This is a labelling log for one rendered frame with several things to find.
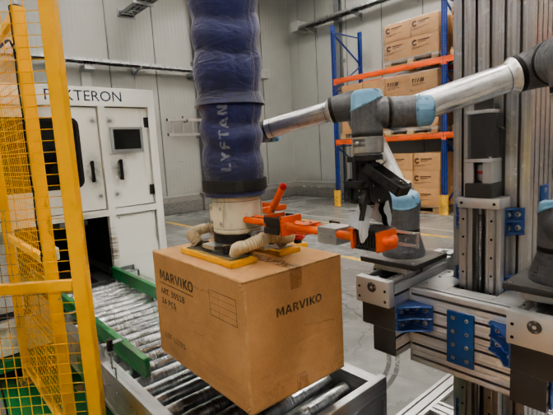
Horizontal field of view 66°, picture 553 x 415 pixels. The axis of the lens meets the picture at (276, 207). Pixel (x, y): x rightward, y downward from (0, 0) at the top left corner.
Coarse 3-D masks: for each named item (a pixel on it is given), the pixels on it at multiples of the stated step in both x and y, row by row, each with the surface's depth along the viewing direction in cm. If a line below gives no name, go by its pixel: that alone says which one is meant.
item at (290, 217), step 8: (264, 216) 131; (272, 216) 133; (280, 216) 135; (288, 216) 127; (296, 216) 129; (264, 224) 132; (272, 224) 128; (280, 224) 126; (264, 232) 131; (272, 232) 128; (288, 232) 127
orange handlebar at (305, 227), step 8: (264, 208) 162; (280, 208) 167; (256, 216) 144; (256, 224) 137; (288, 224) 125; (296, 224) 121; (304, 224) 119; (312, 224) 120; (320, 224) 121; (296, 232) 122; (304, 232) 120; (312, 232) 117; (344, 232) 108; (384, 240) 99; (392, 240) 99
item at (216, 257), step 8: (208, 240) 152; (184, 248) 154; (192, 248) 152; (200, 248) 151; (224, 248) 139; (200, 256) 145; (208, 256) 141; (216, 256) 139; (224, 256) 137; (248, 256) 137; (224, 264) 133; (232, 264) 130; (240, 264) 132; (248, 264) 134
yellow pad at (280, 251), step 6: (276, 246) 147; (282, 246) 147; (288, 246) 147; (294, 246) 148; (264, 252) 148; (270, 252) 145; (276, 252) 143; (282, 252) 143; (288, 252) 144; (294, 252) 146
